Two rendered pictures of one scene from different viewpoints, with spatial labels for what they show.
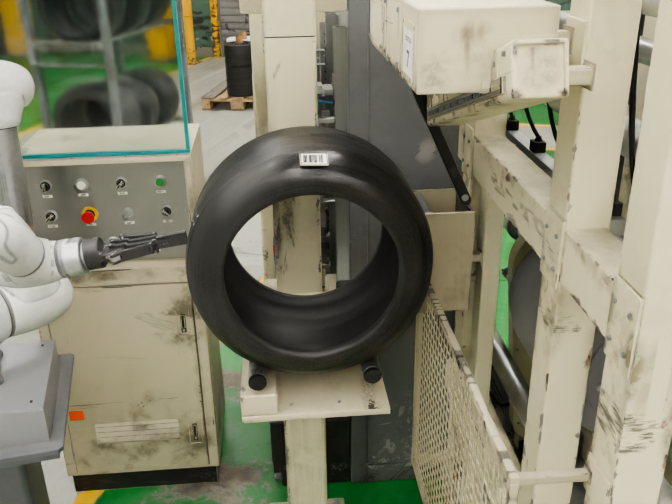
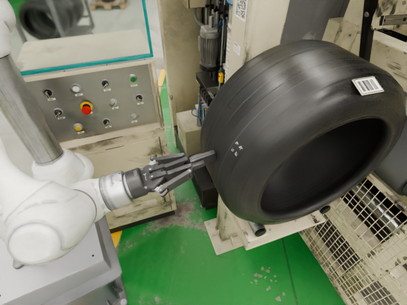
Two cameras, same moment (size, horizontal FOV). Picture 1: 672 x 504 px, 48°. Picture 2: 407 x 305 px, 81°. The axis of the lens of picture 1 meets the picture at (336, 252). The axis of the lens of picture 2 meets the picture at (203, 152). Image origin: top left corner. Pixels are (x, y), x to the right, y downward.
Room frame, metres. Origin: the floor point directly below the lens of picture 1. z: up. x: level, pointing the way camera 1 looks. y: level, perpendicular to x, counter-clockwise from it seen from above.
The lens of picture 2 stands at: (1.19, 0.49, 1.71)
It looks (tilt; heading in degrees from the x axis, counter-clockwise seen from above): 45 degrees down; 345
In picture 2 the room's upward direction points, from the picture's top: straight up
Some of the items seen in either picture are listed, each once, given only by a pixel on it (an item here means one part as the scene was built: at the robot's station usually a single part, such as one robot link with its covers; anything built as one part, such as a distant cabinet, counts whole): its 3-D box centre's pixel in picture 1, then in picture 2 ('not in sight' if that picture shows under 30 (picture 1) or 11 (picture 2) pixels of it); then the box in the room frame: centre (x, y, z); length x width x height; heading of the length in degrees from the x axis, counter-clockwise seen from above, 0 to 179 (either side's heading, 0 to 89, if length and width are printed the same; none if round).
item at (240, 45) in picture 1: (248, 65); not in sight; (8.74, 0.97, 0.38); 1.20 x 0.80 x 0.76; 172
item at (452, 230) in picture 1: (438, 249); not in sight; (1.96, -0.29, 1.05); 0.20 x 0.15 x 0.30; 5
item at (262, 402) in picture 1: (259, 366); (237, 203); (1.70, 0.21, 0.84); 0.36 x 0.09 x 0.06; 5
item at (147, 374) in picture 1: (132, 313); (119, 150); (2.38, 0.73, 0.63); 0.56 x 0.41 x 1.27; 95
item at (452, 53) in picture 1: (446, 28); not in sight; (1.61, -0.24, 1.71); 0.61 x 0.25 x 0.15; 5
